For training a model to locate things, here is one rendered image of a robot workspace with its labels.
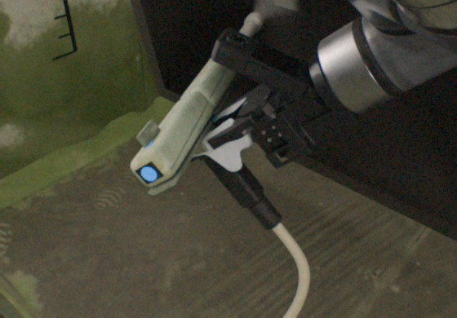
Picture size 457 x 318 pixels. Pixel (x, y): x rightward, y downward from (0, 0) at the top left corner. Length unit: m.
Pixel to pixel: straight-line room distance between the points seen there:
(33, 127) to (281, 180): 0.68
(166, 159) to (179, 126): 0.06
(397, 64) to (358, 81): 0.04
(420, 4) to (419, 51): 0.22
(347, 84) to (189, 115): 0.20
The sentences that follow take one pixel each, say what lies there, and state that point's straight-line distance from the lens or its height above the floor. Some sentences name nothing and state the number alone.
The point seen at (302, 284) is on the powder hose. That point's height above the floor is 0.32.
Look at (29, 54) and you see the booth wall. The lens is 1.32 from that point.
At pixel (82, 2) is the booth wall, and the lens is 1.37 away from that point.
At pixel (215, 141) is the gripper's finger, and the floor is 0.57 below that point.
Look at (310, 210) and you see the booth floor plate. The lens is 1.27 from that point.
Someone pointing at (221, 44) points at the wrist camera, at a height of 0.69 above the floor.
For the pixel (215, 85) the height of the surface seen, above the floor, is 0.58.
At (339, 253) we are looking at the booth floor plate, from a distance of 1.18.
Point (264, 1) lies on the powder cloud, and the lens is 0.99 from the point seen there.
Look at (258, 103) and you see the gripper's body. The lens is 0.56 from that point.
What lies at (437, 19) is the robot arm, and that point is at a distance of 0.29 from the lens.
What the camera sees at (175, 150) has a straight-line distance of 0.55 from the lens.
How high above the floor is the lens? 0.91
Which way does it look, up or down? 37 degrees down
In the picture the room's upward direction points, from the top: straight up
